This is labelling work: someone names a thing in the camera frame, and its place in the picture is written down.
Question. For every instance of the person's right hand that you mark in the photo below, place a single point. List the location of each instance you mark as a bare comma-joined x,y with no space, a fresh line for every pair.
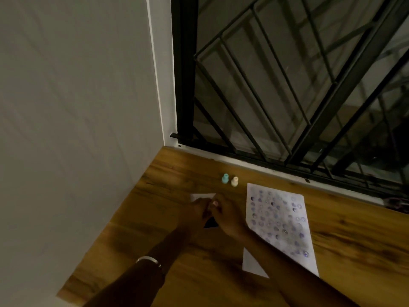
228,217

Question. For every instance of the person's left hand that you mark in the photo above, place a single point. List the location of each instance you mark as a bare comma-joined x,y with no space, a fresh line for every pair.
191,217

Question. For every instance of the person's right thumb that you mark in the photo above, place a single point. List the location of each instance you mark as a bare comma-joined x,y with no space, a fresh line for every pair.
214,203

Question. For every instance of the person's left fingers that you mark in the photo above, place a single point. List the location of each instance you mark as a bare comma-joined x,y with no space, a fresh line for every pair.
204,206

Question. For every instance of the small white paper piece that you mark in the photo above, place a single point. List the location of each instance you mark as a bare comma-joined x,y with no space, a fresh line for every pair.
201,197

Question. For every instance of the person's right forearm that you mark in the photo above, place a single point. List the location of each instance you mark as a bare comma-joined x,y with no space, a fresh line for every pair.
287,271

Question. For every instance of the person's left forearm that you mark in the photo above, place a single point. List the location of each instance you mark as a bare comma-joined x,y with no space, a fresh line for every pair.
150,268

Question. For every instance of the black stamp pad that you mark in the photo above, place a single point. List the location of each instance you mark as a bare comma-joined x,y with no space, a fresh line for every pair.
211,223

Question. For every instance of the teal small stamp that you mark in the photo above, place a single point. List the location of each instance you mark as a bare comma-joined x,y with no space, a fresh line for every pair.
225,178

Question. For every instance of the cream small stamp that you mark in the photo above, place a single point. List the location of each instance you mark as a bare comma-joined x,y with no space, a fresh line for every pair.
235,181

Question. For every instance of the stamped white paper sheet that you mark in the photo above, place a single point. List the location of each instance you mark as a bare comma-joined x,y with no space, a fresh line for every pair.
281,226

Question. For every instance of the black metal window grille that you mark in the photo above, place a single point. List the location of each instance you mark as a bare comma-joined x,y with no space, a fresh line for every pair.
287,86

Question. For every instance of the dark object on sill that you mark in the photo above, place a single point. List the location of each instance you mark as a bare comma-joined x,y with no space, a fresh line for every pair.
396,203

